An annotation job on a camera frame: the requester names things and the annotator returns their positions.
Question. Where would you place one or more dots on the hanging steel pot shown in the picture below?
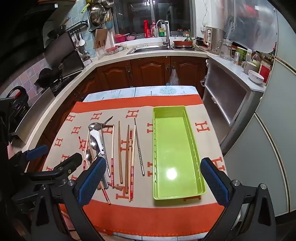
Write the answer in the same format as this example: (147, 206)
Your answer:
(106, 3)

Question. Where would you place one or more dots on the hanging steel bowl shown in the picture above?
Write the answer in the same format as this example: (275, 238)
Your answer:
(97, 14)

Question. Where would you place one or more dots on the kitchen window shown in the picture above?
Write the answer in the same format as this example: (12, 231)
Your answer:
(138, 14)

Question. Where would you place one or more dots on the green plastic tray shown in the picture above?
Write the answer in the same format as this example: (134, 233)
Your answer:
(175, 150)

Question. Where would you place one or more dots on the stainless steel panel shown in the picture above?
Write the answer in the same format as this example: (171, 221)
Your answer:
(34, 113)

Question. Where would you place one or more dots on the clear plastic bag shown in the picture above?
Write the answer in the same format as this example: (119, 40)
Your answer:
(174, 78)

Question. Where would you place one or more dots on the brown wooden chopstick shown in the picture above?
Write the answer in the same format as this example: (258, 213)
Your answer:
(120, 153)
(127, 157)

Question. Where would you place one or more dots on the black wall rack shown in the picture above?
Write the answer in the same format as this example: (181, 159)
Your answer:
(77, 26)

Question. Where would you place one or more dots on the steel electric kettle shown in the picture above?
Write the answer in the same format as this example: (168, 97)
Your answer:
(216, 40)

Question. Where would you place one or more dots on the metal chopstick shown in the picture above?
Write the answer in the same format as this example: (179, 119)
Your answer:
(137, 139)
(141, 162)

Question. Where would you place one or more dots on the glass pitcher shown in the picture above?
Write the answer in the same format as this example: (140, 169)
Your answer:
(226, 49)

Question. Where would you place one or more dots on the tan chopstick black band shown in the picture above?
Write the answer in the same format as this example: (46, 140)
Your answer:
(133, 136)

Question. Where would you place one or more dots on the black ribbed appliance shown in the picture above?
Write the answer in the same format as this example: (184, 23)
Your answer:
(13, 109)

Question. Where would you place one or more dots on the black range hood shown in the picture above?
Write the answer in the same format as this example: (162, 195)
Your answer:
(62, 53)

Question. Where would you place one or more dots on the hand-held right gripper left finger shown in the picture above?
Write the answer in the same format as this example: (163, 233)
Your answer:
(92, 180)

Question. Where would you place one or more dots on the gas stove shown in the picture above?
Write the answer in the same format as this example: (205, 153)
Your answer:
(67, 83)

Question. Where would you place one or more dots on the brown bottle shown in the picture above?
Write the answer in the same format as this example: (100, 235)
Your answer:
(256, 59)

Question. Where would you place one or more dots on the white bottle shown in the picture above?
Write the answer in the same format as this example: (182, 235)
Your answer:
(249, 55)

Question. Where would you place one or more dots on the white kitchen countertop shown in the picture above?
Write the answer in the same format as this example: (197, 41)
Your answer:
(150, 55)

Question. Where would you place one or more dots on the steel kitchen sink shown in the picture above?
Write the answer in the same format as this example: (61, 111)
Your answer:
(148, 49)

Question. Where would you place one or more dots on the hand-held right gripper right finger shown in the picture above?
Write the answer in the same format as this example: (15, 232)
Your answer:
(215, 183)

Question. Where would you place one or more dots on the green dish soap bottle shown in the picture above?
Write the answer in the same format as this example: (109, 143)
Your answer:
(161, 31)

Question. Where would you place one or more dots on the pink bowl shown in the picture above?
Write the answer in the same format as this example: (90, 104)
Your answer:
(130, 37)
(120, 38)

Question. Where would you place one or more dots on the white chopstick red striped end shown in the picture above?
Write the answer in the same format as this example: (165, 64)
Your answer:
(131, 180)
(112, 150)

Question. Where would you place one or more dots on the black pot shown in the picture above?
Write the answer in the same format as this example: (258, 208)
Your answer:
(200, 41)

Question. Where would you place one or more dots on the glass jar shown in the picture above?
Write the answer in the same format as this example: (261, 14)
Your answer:
(236, 58)

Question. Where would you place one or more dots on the white plastic ladle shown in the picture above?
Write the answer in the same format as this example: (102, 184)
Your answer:
(74, 39)
(81, 41)

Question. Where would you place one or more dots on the green box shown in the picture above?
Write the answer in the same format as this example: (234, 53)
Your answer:
(242, 53)

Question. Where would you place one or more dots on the grey refrigerator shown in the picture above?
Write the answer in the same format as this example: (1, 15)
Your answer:
(266, 150)

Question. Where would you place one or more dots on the black wok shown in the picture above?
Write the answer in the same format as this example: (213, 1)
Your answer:
(48, 77)

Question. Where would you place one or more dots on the white patterned bowl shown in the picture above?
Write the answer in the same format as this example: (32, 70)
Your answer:
(256, 77)

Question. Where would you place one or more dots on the red bottle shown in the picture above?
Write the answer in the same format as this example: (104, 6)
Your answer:
(147, 30)

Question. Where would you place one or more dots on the steel kitchen faucet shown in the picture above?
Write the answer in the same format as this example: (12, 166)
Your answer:
(167, 34)

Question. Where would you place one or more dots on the blue cup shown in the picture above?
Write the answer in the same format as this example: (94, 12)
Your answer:
(109, 25)

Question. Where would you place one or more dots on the red lidded container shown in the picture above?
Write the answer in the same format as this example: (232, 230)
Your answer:
(111, 50)

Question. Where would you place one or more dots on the red box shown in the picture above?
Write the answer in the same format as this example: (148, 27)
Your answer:
(265, 72)

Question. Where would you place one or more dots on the aluminium cabinet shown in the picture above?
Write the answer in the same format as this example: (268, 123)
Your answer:
(222, 92)

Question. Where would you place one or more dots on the white cutting board holder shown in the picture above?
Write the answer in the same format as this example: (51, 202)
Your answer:
(110, 40)

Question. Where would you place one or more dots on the clear plastic sheet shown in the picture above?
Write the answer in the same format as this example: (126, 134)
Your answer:
(252, 25)

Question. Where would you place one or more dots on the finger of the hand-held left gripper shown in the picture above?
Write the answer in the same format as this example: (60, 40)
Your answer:
(69, 163)
(38, 151)

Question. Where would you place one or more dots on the orange beige printed blanket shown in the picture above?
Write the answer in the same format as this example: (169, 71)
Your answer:
(138, 111)

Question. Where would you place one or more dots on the white mug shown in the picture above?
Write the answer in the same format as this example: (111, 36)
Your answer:
(249, 67)

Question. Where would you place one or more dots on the wooden cutting board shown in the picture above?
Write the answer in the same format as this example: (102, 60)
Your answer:
(100, 37)

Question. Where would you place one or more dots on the metal table knife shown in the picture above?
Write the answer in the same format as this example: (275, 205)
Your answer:
(105, 153)

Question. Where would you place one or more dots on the white ceramic spoon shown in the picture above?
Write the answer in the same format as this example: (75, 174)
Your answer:
(96, 136)

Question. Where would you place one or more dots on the red frying pan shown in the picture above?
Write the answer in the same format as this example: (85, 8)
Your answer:
(182, 43)

